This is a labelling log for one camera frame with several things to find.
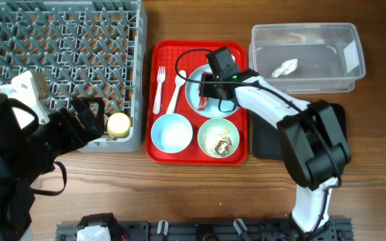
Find light blue bowl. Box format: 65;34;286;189
150;113;193;154

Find red plastic tray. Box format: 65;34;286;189
145;40;248;165

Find light blue plate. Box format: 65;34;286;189
185;82;239;118

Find cream plastic spoon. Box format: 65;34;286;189
166;70;186;114

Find black waste tray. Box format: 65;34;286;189
252;103;347;161

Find food scraps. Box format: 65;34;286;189
202;127;233;158

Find green bowl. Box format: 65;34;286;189
197;118;241;159

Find clear plastic bin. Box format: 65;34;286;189
249;23;366;94

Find white tissue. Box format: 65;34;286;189
271;58;298;78

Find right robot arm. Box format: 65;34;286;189
201;46;351;240

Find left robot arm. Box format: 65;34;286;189
0;94;105;240

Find yellow plastic cup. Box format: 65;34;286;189
107;112;131;139

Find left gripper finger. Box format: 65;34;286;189
72;97;94;141
82;97;105;137

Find red snack wrapper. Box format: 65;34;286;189
198;72;213;111

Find grey dishwasher rack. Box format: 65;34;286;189
0;0;147;152

